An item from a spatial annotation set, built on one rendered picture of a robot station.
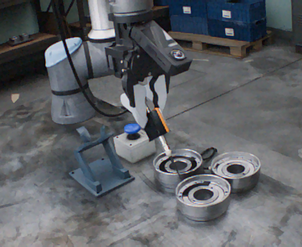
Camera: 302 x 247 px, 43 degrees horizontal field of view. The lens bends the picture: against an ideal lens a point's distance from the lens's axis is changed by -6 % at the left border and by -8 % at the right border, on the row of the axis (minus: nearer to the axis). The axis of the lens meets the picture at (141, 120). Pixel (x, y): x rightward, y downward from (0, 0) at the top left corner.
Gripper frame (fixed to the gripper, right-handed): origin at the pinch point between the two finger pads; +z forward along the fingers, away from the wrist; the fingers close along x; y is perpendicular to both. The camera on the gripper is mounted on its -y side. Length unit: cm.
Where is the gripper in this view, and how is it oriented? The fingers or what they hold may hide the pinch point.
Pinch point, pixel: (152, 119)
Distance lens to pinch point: 74.8
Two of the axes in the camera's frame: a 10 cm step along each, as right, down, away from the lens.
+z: 1.2, 9.0, 4.2
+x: -7.9, 3.5, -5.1
